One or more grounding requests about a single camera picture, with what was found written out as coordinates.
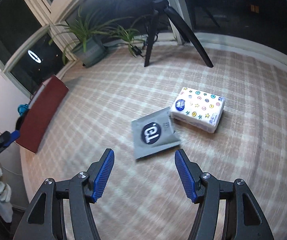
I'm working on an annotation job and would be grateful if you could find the black power cable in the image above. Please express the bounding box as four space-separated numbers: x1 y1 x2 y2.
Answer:
130 33 151 58

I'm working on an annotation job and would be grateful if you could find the small green spider plant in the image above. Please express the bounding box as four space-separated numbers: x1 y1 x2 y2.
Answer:
109 25 146 57

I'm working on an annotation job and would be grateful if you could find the checked beige rug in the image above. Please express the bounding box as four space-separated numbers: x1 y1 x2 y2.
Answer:
20 46 287 239

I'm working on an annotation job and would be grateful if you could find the teal blue soft item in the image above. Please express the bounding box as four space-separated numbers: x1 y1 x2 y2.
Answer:
18 104 30 116

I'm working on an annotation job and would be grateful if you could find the grey sachet black circle logo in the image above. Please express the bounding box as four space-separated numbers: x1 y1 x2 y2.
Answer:
131 107 181 159

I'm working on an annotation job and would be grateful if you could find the dark red storage box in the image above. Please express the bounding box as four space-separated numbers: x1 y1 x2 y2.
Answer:
16 75 69 153

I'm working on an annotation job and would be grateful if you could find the potted spider plant grey pot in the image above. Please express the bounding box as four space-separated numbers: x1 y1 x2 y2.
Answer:
48 7 132 67

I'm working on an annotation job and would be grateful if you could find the white patterned tissue pack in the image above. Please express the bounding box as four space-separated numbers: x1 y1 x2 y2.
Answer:
170 87 226 133

